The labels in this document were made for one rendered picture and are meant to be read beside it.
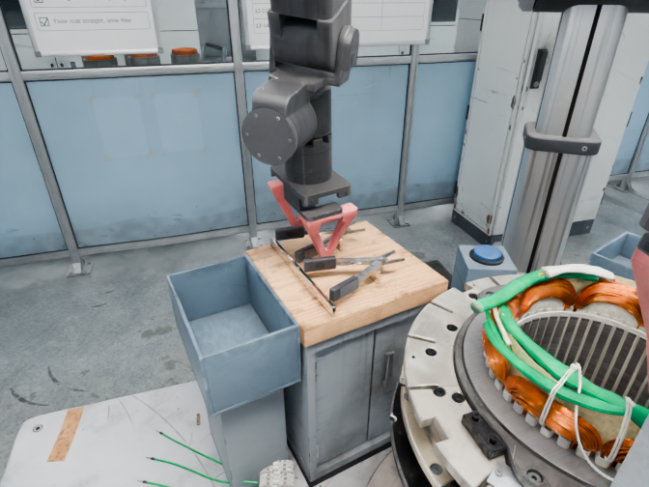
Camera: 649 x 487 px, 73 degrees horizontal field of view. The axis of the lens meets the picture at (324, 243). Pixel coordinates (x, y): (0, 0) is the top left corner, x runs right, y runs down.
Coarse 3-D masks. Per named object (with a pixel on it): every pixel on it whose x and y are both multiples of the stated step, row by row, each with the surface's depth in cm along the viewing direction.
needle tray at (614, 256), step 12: (612, 240) 63; (624, 240) 66; (636, 240) 65; (600, 252) 61; (612, 252) 65; (624, 252) 67; (588, 264) 61; (600, 264) 60; (612, 264) 58; (624, 264) 65; (624, 276) 58
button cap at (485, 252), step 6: (480, 246) 66; (486, 246) 66; (492, 246) 66; (474, 252) 65; (480, 252) 64; (486, 252) 64; (492, 252) 64; (498, 252) 64; (480, 258) 64; (486, 258) 64; (492, 258) 63; (498, 258) 64
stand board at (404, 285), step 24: (360, 240) 63; (384, 240) 63; (264, 264) 58; (408, 264) 58; (288, 288) 53; (360, 288) 53; (384, 288) 53; (408, 288) 53; (432, 288) 53; (312, 312) 49; (336, 312) 49; (360, 312) 49; (384, 312) 51; (312, 336) 47
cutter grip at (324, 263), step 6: (312, 258) 53; (318, 258) 53; (324, 258) 53; (330, 258) 53; (306, 264) 53; (312, 264) 53; (318, 264) 53; (324, 264) 53; (330, 264) 54; (306, 270) 53; (312, 270) 53; (318, 270) 54; (324, 270) 54
